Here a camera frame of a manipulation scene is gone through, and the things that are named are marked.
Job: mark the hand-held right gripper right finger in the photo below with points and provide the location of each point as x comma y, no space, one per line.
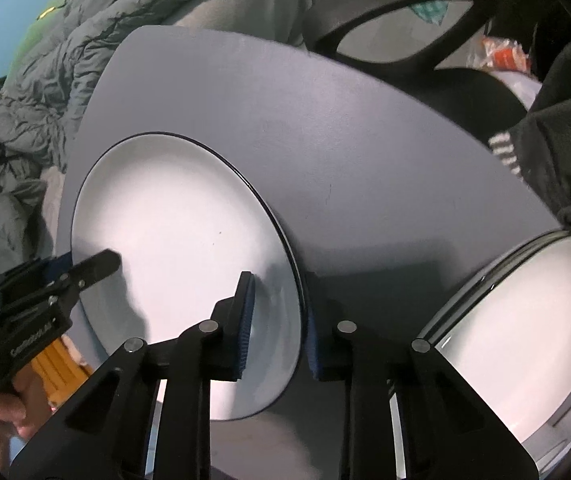
315,345

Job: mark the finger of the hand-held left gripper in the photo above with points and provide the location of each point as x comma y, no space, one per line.
60,266
97,267

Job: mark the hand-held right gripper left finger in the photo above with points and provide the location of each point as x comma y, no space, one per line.
245,320

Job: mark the white plate with black rim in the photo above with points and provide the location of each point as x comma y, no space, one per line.
530,335
180,240
453,301

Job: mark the grey quilted blanket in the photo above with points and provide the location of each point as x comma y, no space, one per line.
90,35

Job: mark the black white striped cloth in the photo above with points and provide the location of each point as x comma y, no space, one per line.
506,152

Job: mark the light grey cloth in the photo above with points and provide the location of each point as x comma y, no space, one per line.
265,5

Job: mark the dark grey fleece cloth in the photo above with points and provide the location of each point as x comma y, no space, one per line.
565,135

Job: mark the black office chair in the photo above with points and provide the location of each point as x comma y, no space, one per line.
400,15

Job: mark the orange packet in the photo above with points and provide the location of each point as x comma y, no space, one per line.
508,55

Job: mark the wooden frame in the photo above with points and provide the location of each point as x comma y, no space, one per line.
62,367

